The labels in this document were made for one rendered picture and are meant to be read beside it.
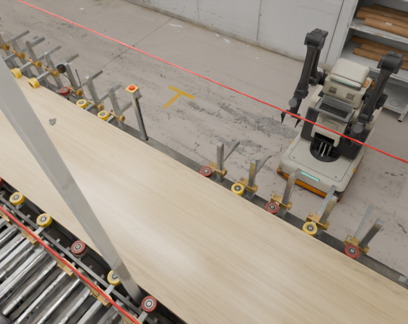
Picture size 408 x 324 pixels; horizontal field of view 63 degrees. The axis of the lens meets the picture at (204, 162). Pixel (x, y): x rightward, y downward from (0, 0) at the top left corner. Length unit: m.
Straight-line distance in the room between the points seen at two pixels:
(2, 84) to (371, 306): 1.83
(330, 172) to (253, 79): 1.80
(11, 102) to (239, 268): 1.44
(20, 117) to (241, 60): 4.06
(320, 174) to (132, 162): 1.67
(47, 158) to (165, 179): 1.35
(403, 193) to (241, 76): 2.30
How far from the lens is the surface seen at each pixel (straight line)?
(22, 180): 2.56
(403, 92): 4.49
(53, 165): 0.99
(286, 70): 4.63
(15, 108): 0.85
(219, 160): 2.23
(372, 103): 2.22
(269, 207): 2.10
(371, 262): 2.34
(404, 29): 3.82
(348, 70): 2.40
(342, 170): 3.22
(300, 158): 3.19
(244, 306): 1.86
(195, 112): 3.94
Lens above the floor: 2.70
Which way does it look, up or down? 52 degrees down
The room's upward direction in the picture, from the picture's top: 3 degrees counter-clockwise
